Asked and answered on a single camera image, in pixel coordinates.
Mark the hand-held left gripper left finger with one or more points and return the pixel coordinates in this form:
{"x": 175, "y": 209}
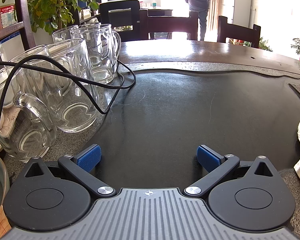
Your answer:
{"x": 89, "y": 158}

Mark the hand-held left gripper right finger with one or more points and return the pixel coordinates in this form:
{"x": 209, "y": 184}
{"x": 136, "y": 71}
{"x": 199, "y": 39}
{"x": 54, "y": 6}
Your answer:
{"x": 208, "y": 158}

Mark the clear glass mug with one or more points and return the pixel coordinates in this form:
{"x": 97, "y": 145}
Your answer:
{"x": 27, "y": 140}
{"x": 32, "y": 55}
{"x": 61, "y": 35}
{"x": 75, "y": 110}
{"x": 97, "y": 55}

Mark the dark stone tea tray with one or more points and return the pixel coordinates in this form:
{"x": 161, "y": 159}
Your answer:
{"x": 170, "y": 110}

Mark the white cloth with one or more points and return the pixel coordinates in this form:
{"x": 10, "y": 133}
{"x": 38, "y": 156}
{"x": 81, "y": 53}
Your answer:
{"x": 7, "y": 122}

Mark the dark wooden chair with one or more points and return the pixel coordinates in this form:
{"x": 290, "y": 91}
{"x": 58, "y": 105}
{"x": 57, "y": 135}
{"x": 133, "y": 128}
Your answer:
{"x": 237, "y": 31}
{"x": 172, "y": 23}
{"x": 23, "y": 10}

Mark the dark office desk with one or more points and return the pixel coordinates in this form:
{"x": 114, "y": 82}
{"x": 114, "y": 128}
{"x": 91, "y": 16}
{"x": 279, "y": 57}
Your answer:
{"x": 160, "y": 12}

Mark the beige curtain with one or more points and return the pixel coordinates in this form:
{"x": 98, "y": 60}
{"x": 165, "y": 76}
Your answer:
{"x": 213, "y": 2}

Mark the silver refrigerator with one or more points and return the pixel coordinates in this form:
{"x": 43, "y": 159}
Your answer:
{"x": 240, "y": 2}

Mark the tall leafy green plant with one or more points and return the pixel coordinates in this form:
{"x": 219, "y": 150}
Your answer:
{"x": 52, "y": 2}

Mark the clear pump bottle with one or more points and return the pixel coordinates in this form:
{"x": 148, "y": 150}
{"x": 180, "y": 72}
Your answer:
{"x": 154, "y": 4}

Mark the red and white box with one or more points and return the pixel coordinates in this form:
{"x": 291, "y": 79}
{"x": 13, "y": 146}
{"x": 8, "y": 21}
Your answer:
{"x": 8, "y": 16}

